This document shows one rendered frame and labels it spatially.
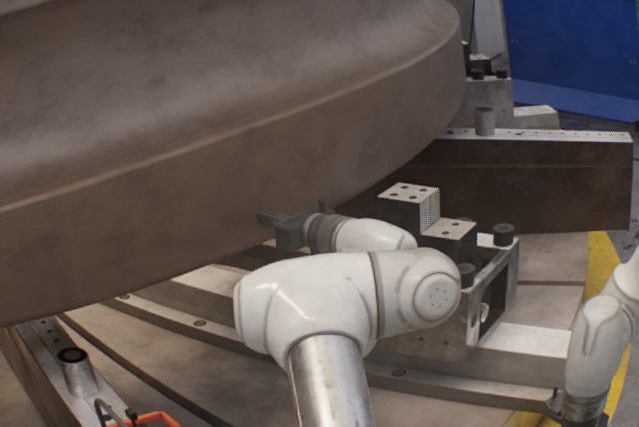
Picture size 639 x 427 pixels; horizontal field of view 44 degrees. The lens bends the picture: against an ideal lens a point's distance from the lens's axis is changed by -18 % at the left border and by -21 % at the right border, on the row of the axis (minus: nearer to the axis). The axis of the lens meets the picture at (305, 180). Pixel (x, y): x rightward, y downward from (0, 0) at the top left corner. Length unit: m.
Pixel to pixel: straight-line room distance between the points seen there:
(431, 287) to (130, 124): 0.92
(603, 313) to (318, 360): 0.43
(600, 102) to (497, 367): 4.16
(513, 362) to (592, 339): 1.09
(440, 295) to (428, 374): 1.21
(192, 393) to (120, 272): 0.74
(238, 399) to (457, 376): 0.61
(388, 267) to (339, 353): 0.16
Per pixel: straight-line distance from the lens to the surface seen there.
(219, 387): 2.57
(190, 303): 2.88
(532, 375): 2.32
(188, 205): 1.95
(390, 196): 2.36
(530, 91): 6.52
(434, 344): 2.30
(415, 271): 1.26
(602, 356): 1.27
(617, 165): 3.38
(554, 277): 3.08
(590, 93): 6.39
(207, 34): 2.10
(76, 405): 1.83
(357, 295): 1.25
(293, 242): 1.95
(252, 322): 1.26
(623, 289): 1.37
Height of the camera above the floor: 1.65
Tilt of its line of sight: 19 degrees down
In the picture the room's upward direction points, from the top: 5 degrees counter-clockwise
